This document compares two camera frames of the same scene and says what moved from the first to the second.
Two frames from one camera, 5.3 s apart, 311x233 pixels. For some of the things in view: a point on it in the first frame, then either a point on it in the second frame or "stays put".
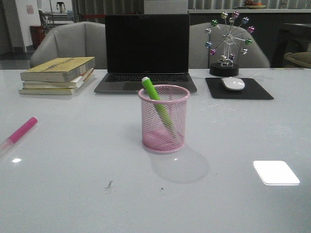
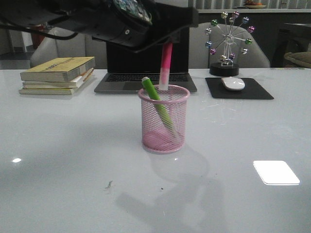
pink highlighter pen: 18,134 -> 164,74
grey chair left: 81,39 stays put
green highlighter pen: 155,96 stays put
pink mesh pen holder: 164,108 stays put
